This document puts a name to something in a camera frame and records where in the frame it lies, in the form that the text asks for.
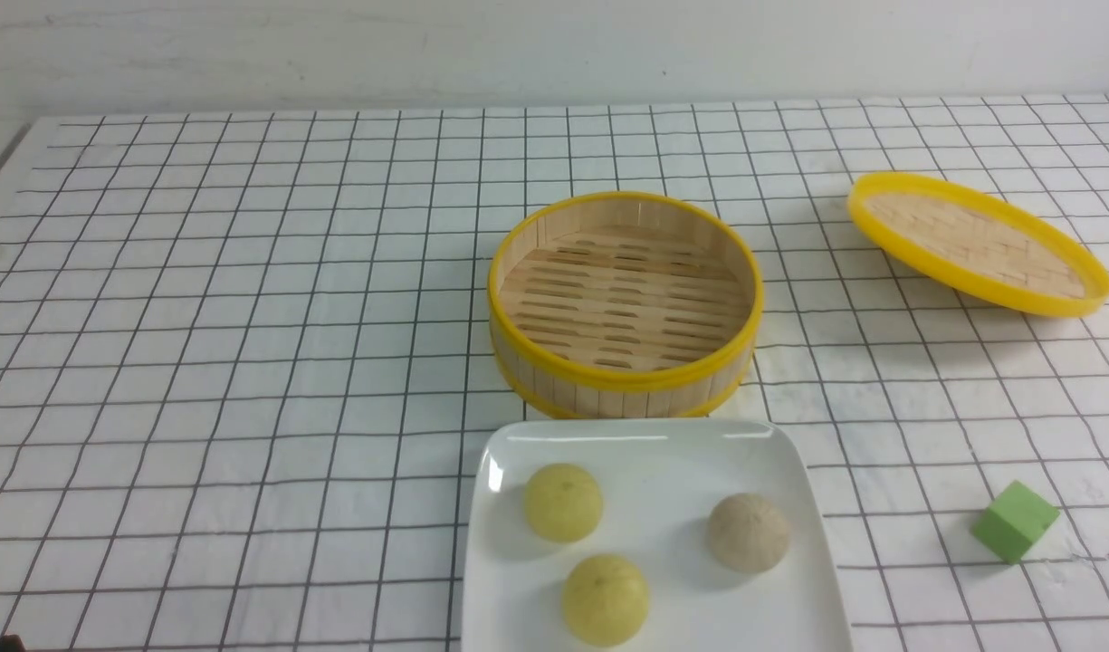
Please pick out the white grid tablecloth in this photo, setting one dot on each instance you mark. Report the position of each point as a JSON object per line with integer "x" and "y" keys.
{"x": 246, "y": 374}

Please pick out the bamboo steamer basket yellow rim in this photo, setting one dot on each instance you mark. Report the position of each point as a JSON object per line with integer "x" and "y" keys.
{"x": 624, "y": 304}

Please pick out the green foam cube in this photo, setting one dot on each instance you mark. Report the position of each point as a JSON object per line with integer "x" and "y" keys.
{"x": 1014, "y": 523}

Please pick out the yellow steamed bun front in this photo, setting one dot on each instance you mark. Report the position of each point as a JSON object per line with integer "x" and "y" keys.
{"x": 605, "y": 600}

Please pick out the white square plate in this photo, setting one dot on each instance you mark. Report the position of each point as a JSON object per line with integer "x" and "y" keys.
{"x": 660, "y": 479}

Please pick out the bamboo steamer lid yellow rim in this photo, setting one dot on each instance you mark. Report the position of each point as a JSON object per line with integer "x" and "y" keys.
{"x": 978, "y": 245}

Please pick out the yellow steamed bun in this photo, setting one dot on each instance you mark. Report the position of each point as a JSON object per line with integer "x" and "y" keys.
{"x": 605, "y": 600}
{"x": 562, "y": 503}

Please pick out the beige steamed bun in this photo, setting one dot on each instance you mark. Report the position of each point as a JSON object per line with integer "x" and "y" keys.
{"x": 747, "y": 533}

